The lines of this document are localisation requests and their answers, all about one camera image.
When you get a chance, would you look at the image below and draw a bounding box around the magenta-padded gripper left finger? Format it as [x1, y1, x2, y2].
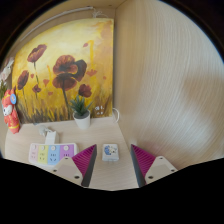
[50, 143, 99, 188]

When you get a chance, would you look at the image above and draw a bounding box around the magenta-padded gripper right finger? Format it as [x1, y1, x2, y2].
[130, 143, 179, 188]

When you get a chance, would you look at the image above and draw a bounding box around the white charger block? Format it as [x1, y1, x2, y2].
[101, 143, 119, 163]

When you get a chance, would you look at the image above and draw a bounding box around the pastel multicolour power strip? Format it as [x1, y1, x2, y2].
[28, 142, 79, 167]

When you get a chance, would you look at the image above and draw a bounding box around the white power adapter block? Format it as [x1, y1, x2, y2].
[44, 130, 61, 145]

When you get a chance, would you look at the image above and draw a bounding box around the small plant in white pot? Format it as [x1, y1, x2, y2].
[69, 95, 93, 131]

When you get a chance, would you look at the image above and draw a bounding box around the white plug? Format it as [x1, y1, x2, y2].
[37, 124, 48, 137]

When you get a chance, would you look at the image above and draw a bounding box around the red plush toy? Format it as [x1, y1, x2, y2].
[0, 87, 21, 135]

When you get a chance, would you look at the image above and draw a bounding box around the pink and white flower bouquet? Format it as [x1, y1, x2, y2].
[0, 56, 16, 101]

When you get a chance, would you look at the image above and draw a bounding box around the yellow poppy flower painting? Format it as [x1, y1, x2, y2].
[11, 18, 115, 125]

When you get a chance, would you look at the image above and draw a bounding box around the white light bar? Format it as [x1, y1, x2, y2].
[19, 5, 95, 43]

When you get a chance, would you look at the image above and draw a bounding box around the white cable loop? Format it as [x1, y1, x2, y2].
[111, 107, 121, 124]

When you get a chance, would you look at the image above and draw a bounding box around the white light bar cable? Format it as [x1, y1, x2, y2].
[91, 8, 109, 20]

